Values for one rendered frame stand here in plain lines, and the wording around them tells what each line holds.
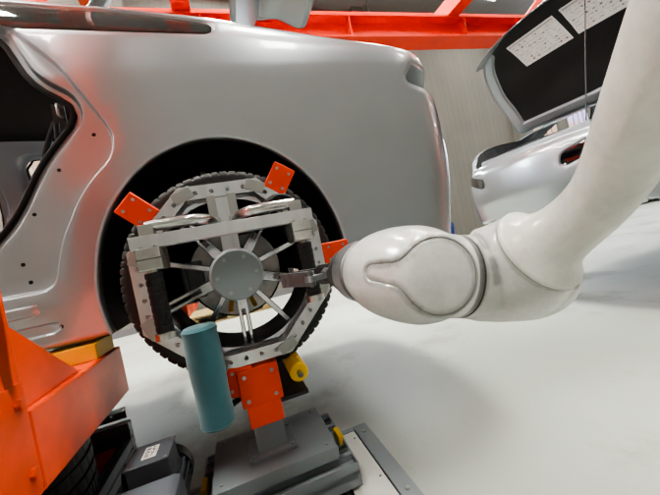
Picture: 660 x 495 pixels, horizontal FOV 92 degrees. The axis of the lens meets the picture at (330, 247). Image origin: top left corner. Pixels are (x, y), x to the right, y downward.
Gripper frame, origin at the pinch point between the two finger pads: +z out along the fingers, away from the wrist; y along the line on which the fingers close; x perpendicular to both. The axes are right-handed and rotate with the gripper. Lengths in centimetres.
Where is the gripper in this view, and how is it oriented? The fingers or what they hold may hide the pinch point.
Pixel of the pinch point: (322, 268)
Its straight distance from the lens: 67.9
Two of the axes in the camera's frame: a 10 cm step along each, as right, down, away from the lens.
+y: 9.4, -1.9, 2.9
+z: -2.8, 0.5, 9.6
